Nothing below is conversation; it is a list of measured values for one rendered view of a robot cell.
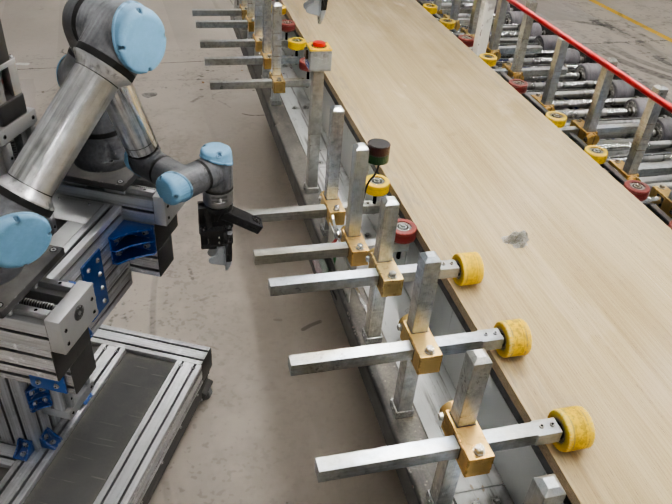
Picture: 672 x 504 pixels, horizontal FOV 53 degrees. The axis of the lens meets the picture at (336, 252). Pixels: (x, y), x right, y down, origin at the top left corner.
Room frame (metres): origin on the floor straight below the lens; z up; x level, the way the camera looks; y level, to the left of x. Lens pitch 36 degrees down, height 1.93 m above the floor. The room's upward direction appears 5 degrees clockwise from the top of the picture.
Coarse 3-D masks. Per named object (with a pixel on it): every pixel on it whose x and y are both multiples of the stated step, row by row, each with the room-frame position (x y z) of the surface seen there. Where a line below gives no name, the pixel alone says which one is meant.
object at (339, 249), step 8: (368, 240) 1.52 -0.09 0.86; (272, 248) 1.45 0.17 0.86; (280, 248) 1.45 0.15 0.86; (288, 248) 1.45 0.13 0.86; (296, 248) 1.46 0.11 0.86; (304, 248) 1.46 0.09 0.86; (312, 248) 1.46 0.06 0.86; (320, 248) 1.47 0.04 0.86; (328, 248) 1.47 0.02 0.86; (336, 248) 1.47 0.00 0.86; (344, 248) 1.48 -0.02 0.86; (400, 248) 1.52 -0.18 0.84; (408, 248) 1.53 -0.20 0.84; (256, 256) 1.41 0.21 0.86; (264, 256) 1.41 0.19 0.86; (272, 256) 1.42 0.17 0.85; (280, 256) 1.43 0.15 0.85; (288, 256) 1.43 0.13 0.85; (296, 256) 1.44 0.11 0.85; (304, 256) 1.45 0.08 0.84; (312, 256) 1.45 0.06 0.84; (320, 256) 1.46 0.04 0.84; (328, 256) 1.47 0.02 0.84; (336, 256) 1.47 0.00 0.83; (344, 256) 1.48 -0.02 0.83; (256, 264) 1.41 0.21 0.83
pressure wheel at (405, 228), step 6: (402, 222) 1.56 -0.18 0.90; (408, 222) 1.56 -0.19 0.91; (396, 228) 1.53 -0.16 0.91; (402, 228) 1.53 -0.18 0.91; (408, 228) 1.53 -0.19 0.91; (414, 228) 1.53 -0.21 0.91; (396, 234) 1.51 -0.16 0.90; (402, 234) 1.50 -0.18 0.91; (408, 234) 1.50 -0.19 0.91; (414, 234) 1.52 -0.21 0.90; (396, 240) 1.50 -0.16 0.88; (402, 240) 1.50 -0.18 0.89; (408, 240) 1.50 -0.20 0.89
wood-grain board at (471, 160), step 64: (384, 0) 3.74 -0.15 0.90; (384, 64) 2.78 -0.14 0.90; (448, 64) 2.85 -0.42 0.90; (384, 128) 2.16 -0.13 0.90; (448, 128) 2.20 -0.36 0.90; (512, 128) 2.25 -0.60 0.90; (448, 192) 1.75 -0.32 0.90; (512, 192) 1.79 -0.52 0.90; (576, 192) 1.82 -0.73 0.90; (448, 256) 1.42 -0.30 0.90; (512, 256) 1.45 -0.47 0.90; (576, 256) 1.47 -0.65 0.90; (640, 256) 1.50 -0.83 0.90; (576, 320) 1.21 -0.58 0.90; (640, 320) 1.23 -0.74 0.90; (512, 384) 0.99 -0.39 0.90; (576, 384) 1.00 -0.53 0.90; (640, 384) 1.02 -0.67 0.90; (640, 448) 0.85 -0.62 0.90
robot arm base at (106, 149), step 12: (84, 144) 1.49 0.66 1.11; (96, 144) 1.49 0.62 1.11; (108, 144) 1.50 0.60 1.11; (120, 144) 1.52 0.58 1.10; (84, 156) 1.48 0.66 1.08; (96, 156) 1.48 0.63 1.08; (108, 156) 1.50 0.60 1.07; (120, 156) 1.51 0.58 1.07; (84, 168) 1.47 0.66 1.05; (96, 168) 1.47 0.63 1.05; (108, 168) 1.48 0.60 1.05; (120, 168) 1.50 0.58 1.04
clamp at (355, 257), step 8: (344, 232) 1.54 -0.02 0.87; (360, 232) 1.55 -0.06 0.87; (344, 240) 1.52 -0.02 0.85; (352, 240) 1.50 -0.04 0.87; (360, 240) 1.51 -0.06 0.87; (352, 248) 1.47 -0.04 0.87; (368, 248) 1.47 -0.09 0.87; (352, 256) 1.45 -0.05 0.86; (360, 256) 1.46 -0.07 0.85; (352, 264) 1.45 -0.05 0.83; (360, 264) 1.46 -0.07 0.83
